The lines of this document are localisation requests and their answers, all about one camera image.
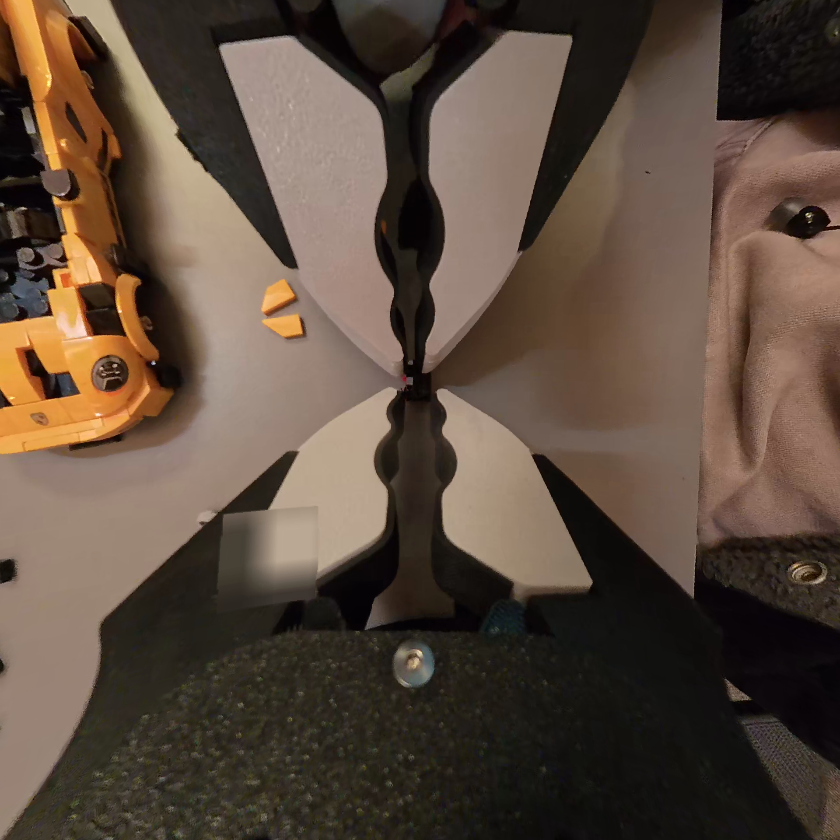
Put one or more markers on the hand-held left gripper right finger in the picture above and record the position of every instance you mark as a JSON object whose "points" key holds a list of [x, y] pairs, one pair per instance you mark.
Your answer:
{"points": [[505, 512]]}

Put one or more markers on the black fleece jacket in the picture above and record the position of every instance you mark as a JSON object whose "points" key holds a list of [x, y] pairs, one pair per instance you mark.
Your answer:
{"points": [[774, 52]]}

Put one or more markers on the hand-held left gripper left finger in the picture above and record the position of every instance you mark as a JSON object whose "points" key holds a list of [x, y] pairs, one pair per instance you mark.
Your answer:
{"points": [[328, 472]]}

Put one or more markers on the orange lego car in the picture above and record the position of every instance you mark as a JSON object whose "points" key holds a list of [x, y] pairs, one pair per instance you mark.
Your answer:
{"points": [[65, 407]]}

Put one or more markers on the black lavalier microphone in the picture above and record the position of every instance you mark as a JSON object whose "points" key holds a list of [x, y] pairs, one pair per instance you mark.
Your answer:
{"points": [[807, 222]]}

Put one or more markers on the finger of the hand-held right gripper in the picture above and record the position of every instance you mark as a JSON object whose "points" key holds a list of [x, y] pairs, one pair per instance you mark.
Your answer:
{"points": [[485, 184], [315, 184]]}

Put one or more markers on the black lego plate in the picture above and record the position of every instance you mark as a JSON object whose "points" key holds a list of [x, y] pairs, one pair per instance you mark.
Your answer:
{"points": [[6, 571]]}

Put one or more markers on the orange lego wedge piece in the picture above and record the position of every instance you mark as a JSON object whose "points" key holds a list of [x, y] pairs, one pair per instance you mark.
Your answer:
{"points": [[287, 325], [279, 296]]}

